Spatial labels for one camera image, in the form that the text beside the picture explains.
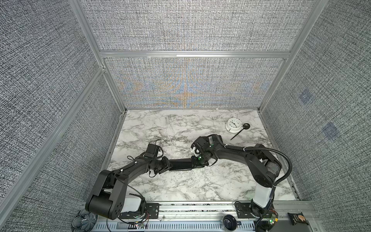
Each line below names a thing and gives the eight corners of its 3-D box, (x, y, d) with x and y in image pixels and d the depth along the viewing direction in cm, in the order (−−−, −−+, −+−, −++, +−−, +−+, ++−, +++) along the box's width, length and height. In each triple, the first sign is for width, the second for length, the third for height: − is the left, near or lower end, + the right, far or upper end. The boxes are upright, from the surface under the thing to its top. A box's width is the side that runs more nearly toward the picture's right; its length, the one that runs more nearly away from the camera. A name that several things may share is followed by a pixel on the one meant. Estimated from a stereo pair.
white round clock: (226, 133, 106) (228, 129, 103) (224, 122, 113) (225, 118, 110) (241, 133, 106) (243, 129, 103) (238, 122, 113) (240, 118, 110)
